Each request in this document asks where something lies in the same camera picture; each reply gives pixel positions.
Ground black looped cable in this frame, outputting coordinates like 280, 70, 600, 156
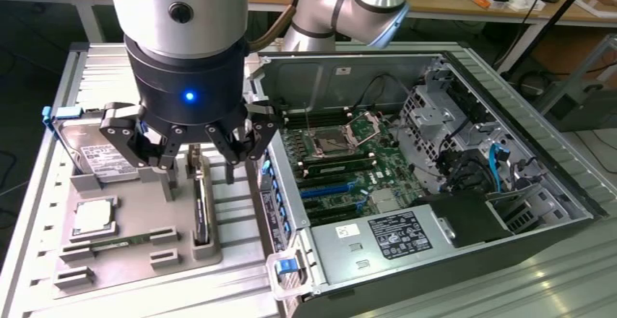
354, 74, 412, 116

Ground blue expansion slot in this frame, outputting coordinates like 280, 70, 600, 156
298, 183, 354, 199

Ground black wire bundle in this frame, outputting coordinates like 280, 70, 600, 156
436, 151, 489, 193

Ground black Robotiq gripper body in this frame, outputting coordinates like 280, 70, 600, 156
124, 38, 252, 142

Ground silver disk bay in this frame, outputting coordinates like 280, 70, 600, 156
486, 182, 570, 234

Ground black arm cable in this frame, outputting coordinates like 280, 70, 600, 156
249, 0, 302, 51

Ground silver drive cage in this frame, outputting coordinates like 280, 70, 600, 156
400, 79, 488, 160

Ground silver chipset heatsink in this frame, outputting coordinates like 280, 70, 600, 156
370, 189, 401, 213

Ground green bare RAM stick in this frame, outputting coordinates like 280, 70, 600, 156
89, 236, 153, 252

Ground black tripod pole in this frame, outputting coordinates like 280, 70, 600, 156
496, 0, 598, 73

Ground long black expansion slot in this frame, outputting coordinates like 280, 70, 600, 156
304, 201, 360, 214
308, 210, 361, 225

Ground black plastic fan shroud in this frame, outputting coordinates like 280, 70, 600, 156
412, 191, 514, 249

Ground grey metal frame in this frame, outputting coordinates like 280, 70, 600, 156
537, 34, 617, 116

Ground silver CPU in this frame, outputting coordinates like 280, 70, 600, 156
72, 202, 117, 236

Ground blue SATA wire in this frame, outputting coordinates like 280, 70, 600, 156
485, 141, 512, 193

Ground graphics card with black cooler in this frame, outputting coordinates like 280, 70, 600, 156
185, 140, 217, 247

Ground white and orange device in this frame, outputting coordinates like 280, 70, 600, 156
474, 0, 546, 12

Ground hard disk with blue bracket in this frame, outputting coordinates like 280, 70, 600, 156
41, 105, 145, 184

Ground black RAM slot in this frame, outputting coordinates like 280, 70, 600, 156
282, 109, 349, 119
284, 116, 350, 128

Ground dark computer tower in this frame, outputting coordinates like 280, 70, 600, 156
558, 85, 617, 133

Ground open black PC case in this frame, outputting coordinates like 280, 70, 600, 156
242, 48, 609, 318

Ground CPU socket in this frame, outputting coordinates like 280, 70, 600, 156
310, 126, 356, 158

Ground grey power supply unit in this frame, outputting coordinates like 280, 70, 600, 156
308, 204, 457, 287

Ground green motherboard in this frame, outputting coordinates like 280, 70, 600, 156
278, 110, 425, 225

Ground grey printed parts rack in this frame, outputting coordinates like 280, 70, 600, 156
46, 144, 224, 300

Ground metal socket cover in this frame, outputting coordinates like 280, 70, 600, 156
340, 111, 385, 142

